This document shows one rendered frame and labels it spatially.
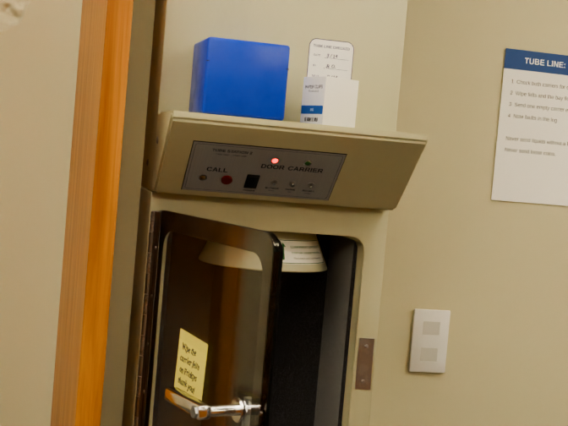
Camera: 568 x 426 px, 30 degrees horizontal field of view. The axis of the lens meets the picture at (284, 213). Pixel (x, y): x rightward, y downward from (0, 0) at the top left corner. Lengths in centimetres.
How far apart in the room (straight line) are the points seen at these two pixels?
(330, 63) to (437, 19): 55
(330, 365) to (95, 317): 40
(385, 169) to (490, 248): 66
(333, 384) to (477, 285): 54
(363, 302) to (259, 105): 33
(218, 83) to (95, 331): 32
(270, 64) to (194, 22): 14
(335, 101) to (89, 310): 39
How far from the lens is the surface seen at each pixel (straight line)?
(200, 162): 129
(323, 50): 140
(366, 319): 143
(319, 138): 128
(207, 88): 125
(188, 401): 112
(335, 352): 150
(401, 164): 134
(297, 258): 142
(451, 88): 193
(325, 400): 154
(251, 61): 126
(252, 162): 129
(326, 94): 130
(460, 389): 199
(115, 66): 125
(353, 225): 141
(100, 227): 125
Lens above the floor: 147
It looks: 3 degrees down
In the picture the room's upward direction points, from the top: 5 degrees clockwise
